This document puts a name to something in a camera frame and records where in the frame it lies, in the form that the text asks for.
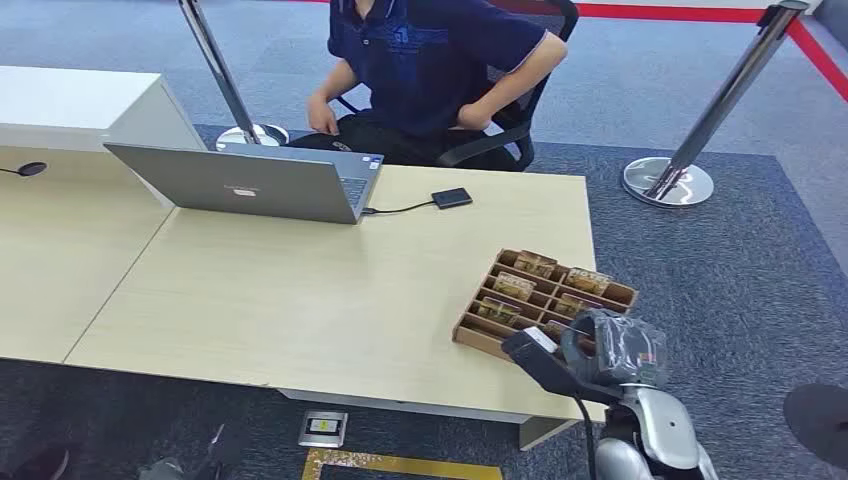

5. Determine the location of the chrome stanchion post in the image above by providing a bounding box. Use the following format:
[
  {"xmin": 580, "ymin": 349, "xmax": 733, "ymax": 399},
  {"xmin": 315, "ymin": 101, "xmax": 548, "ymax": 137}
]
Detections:
[
  {"xmin": 621, "ymin": 0, "xmax": 811, "ymax": 210},
  {"xmin": 177, "ymin": 0, "xmax": 291, "ymax": 150}
]

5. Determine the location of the silver floor socket box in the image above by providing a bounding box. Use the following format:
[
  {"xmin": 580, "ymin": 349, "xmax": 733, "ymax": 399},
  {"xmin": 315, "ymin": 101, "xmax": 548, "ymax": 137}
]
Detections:
[{"xmin": 298, "ymin": 409, "xmax": 349, "ymax": 450}]

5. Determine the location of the person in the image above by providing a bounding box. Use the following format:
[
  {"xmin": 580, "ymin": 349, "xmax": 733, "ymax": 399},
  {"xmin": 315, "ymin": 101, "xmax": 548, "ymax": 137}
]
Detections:
[{"xmin": 286, "ymin": 0, "xmax": 570, "ymax": 170}]

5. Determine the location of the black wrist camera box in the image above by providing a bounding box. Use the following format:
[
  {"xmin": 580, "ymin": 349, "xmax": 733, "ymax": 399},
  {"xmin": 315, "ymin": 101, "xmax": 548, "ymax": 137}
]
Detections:
[{"xmin": 500, "ymin": 327, "xmax": 625, "ymax": 407}]

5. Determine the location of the black drive cable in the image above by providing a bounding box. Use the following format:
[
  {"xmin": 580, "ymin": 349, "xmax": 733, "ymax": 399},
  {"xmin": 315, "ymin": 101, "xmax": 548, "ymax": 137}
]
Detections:
[{"xmin": 361, "ymin": 198, "xmax": 436, "ymax": 217}]

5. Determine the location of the black external drive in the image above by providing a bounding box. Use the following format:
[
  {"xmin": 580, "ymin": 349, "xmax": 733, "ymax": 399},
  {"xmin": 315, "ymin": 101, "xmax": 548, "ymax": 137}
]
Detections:
[{"xmin": 431, "ymin": 187, "xmax": 474, "ymax": 211}]

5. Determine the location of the black office chair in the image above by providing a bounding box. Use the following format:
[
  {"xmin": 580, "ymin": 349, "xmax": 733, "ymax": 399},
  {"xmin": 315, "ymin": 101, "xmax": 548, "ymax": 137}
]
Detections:
[{"xmin": 334, "ymin": 0, "xmax": 581, "ymax": 172}]

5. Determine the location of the wooden card organizer tray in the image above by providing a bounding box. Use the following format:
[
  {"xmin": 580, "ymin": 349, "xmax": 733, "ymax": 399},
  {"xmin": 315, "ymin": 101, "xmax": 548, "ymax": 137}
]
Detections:
[{"xmin": 452, "ymin": 248, "xmax": 639, "ymax": 362}]

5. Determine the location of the black round robot part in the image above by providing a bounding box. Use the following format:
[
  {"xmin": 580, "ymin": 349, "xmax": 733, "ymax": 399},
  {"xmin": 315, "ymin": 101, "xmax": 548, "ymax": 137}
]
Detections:
[{"xmin": 782, "ymin": 382, "xmax": 848, "ymax": 472}]

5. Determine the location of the white cabinet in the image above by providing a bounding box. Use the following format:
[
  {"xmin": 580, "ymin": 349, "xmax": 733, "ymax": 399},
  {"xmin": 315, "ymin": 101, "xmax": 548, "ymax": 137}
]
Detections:
[{"xmin": 0, "ymin": 64, "xmax": 208, "ymax": 155}]

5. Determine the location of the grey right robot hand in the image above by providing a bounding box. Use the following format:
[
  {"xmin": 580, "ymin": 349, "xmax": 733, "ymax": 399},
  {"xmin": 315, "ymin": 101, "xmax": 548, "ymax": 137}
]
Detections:
[{"xmin": 560, "ymin": 309, "xmax": 670, "ymax": 391}]

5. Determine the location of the dark blue carpet mat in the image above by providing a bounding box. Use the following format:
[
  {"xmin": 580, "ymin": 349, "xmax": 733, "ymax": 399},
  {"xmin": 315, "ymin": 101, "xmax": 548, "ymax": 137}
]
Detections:
[{"xmin": 0, "ymin": 124, "xmax": 848, "ymax": 480}]

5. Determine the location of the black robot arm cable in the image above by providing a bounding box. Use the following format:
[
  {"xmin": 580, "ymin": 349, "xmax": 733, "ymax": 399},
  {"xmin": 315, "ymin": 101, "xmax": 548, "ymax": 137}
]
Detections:
[{"xmin": 573, "ymin": 396, "xmax": 600, "ymax": 480}]

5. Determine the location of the person's right hand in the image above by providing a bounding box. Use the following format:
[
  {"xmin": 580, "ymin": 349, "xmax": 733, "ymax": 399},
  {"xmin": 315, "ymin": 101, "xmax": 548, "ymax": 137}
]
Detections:
[{"xmin": 306, "ymin": 92, "xmax": 341, "ymax": 137}]

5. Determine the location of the grey laptop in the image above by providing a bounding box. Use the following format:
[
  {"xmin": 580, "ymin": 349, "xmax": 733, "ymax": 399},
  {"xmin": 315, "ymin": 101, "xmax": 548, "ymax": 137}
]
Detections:
[{"xmin": 103, "ymin": 140, "xmax": 386, "ymax": 227}]

